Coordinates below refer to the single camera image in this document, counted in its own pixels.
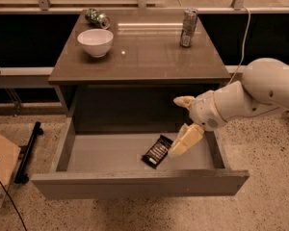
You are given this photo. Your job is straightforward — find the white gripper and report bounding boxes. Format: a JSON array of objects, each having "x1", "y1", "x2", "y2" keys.
[{"x1": 168, "y1": 90, "x2": 226, "y2": 158}]

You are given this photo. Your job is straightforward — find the black rxbar chocolate bar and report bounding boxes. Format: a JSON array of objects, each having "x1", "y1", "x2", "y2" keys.
[{"x1": 142, "y1": 135, "x2": 172, "y2": 168}]

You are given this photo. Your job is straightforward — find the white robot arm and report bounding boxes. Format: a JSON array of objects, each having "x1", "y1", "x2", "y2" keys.
[{"x1": 169, "y1": 58, "x2": 289, "y2": 157}]

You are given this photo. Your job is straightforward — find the grey cabinet with counter top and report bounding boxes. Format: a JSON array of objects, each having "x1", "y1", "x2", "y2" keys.
[{"x1": 49, "y1": 10, "x2": 229, "y2": 134}]

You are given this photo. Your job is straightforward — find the upright silver can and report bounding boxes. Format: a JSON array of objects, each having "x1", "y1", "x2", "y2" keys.
[{"x1": 180, "y1": 8, "x2": 197, "y2": 47}]

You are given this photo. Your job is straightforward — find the white ceramic bowl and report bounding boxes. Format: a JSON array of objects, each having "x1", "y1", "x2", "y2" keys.
[{"x1": 77, "y1": 29, "x2": 114, "y2": 58}]

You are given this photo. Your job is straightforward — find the crushed green soda can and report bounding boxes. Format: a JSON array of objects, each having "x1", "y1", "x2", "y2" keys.
[{"x1": 85, "y1": 9, "x2": 110, "y2": 29}]

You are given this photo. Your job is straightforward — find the black metal bar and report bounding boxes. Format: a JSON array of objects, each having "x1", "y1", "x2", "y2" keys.
[{"x1": 14, "y1": 121, "x2": 43, "y2": 184}]

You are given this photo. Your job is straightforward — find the brown cardboard box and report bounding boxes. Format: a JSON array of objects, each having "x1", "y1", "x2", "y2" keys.
[{"x1": 0, "y1": 134, "x2": 20, "y2": 207}]

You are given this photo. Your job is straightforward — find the white power cable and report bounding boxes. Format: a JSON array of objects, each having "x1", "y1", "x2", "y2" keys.
[{"x1": 225, "y1": 6, "x2": 251, "y2": 85}]

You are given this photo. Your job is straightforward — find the black floor cable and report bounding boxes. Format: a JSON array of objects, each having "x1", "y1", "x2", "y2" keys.
[{"x1": 0, "y1": 167, "x2": 28, "y2": 231}]

